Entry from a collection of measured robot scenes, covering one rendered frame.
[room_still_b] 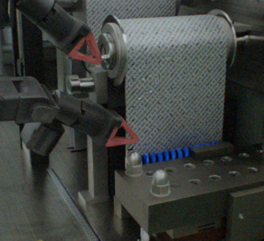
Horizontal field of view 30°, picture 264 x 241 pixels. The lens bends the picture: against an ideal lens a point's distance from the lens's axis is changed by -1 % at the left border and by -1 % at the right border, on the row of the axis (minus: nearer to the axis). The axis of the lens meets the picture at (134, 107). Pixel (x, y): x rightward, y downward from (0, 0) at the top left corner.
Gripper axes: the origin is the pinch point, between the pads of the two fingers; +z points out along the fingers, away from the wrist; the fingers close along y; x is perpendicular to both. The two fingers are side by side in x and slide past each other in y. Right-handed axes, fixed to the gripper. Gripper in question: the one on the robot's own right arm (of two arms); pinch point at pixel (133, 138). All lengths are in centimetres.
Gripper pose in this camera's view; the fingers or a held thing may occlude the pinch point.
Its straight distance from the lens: 105.3
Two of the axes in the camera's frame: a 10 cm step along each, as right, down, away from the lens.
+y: 4.0, 2.8, -8.7
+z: 7.9, 3.7, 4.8
